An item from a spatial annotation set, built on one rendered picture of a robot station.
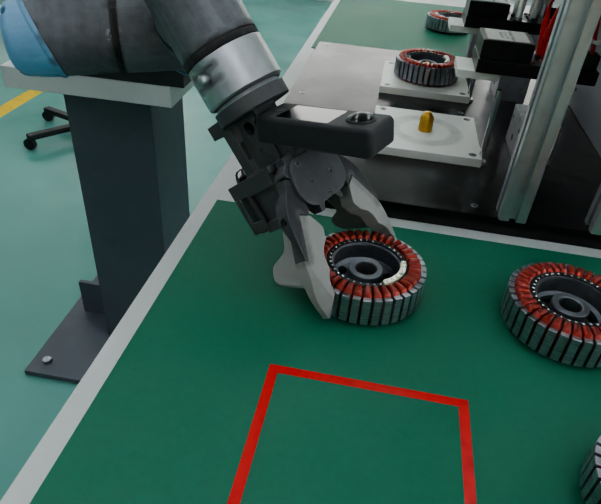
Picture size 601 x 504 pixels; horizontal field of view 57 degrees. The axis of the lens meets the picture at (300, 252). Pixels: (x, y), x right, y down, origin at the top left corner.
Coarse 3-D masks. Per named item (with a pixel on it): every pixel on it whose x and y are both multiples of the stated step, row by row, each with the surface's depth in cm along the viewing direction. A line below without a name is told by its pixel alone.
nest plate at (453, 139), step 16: (384, 112) 84; (400, 112) 84; (416, 112) 84; (432, 112) 85; (400, 128) 79; (416, 128) 79; (432, 128) 80; (448, 128) 80; (464, 128) 80; (400, 144) 74; (416, 144) 75; (432, 144) 75; (448, 144) 75; (464, 144) 76; (432, 160) 74; (448, 160) 73; (464, 160) 73; (480, 160) 72
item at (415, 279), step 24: (336, 240) 54; (360, 240) 55; (384, 240) 55; (336, 264) 54; (360, 264) 53; (384, 264) 55; (408, 264) 52; (336, 288) 49; (360, 288) 48; (384, 288) 48; (408, 288) 49; (336, 312) 49; (360, 312) 49; (384, 312) 48; (408, 312) 50
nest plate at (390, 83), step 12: (384, 72) 99; (384, 84) 94; (396, 84) 94; (408, 84) 95; (456, 84) 97; (420, 96) 93; (432, 96) 93; (444, 96) 92; (456, 96) 92; (468, 96) 92
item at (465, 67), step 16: (480, 32) 72; (496, 32) 71; (512, 32) 72; (480, 48) 69; (496, 48) 68; (512, 48) 68; (528, 48) 68; (464, 64) 72; (480, 64) 69; (496, 64) 69; (512, 64) 69; (528, 64) 68; (496, 80) 71; (592, 80) 68
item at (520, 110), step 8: (520, 104) 78; (520, 112) 75; (512, 120) 79; (520, 120) 74; (512, 128) 78; (520, 128) 73; (560, 128) 72; (512, 136) 77; (512, 144) 76; (512, 152) 76; (552, 152) 74
